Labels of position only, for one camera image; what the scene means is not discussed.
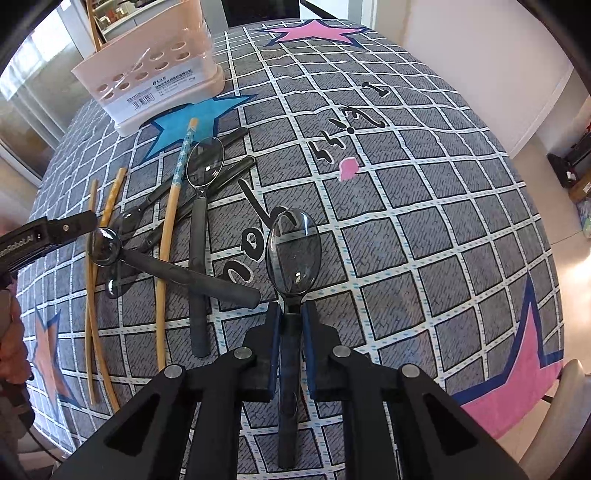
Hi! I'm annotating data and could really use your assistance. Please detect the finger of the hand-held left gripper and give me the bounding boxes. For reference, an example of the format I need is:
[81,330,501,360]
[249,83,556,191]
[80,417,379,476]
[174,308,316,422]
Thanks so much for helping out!
[41,210,99,246]

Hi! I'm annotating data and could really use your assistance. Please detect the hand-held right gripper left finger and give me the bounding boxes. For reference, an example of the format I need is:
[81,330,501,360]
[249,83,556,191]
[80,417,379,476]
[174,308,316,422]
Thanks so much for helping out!
[48,302,282,480]

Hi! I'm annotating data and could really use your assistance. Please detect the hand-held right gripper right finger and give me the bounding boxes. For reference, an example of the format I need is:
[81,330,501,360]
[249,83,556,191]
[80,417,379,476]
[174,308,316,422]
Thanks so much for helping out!
[301,302,530,480]

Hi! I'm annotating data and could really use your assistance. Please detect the blue patterned wooden chopstick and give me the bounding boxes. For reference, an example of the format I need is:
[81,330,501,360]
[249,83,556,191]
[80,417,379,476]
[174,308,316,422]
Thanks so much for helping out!
[155,118,199,376]

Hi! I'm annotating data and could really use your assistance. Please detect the beige plastic utensil holder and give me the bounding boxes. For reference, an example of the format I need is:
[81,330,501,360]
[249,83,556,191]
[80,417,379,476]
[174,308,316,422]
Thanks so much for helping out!
[71,0,226,137]

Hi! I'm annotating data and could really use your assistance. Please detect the person's left hand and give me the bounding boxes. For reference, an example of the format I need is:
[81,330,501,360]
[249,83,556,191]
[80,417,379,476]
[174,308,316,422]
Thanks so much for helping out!
[0,295,34,381]

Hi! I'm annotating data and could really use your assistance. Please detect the sliding glass door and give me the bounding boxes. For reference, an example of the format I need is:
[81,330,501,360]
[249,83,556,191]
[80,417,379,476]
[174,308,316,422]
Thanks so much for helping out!
[0,9,100,181]

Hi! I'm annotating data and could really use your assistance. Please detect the star print checkered tablecloth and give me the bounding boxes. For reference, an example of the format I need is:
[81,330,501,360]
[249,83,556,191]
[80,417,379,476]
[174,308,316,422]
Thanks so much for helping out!
[28,18,565,480]

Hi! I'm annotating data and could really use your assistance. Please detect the pink paper scrap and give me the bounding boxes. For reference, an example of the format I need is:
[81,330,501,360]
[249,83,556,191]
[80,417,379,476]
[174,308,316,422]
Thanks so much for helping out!
[338,157,361,182]

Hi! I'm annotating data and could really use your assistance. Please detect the colourful printed bag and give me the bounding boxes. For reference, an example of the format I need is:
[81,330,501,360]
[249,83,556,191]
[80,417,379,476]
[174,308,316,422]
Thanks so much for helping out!
[576,202,591,241]

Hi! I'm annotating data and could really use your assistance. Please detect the black equipment case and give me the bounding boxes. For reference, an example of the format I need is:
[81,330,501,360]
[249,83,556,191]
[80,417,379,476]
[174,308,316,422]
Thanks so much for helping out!
[548,138,591,188]

